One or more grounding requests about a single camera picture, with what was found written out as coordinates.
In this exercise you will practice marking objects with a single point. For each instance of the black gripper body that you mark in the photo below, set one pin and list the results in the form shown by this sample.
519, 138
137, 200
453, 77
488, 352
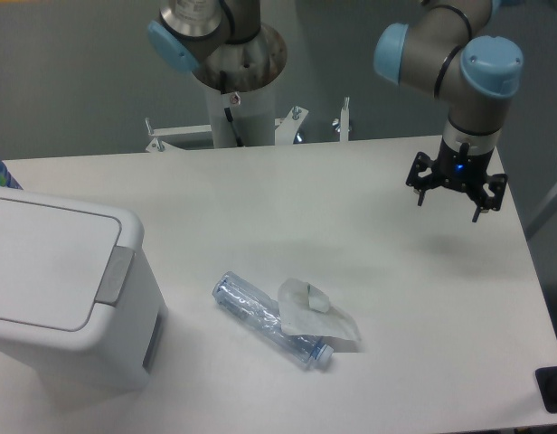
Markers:
455, 168

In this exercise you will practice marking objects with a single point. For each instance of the crushed clear plastic bottle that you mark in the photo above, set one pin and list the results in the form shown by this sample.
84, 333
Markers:
259, 312

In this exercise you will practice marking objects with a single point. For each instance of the crumpled white paper wrapper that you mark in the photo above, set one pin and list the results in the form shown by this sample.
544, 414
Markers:
306, 310

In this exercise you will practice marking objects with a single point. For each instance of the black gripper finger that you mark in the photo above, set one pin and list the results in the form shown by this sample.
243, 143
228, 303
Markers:
425, 174
488, 194

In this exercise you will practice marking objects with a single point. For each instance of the white metal base frame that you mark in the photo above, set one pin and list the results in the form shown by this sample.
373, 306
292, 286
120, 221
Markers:
231, 131

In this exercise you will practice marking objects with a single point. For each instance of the black clamp at table edge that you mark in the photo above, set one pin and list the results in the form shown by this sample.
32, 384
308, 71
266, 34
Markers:
546, 378

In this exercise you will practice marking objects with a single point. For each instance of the white furniture leg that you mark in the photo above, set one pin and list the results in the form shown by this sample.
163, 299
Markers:
543, 212

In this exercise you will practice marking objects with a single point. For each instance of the white push-lid trash can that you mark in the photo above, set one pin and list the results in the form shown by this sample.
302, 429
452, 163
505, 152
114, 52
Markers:
77, 294

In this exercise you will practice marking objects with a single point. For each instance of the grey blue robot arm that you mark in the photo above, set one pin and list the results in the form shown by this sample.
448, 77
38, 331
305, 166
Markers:
445, 55

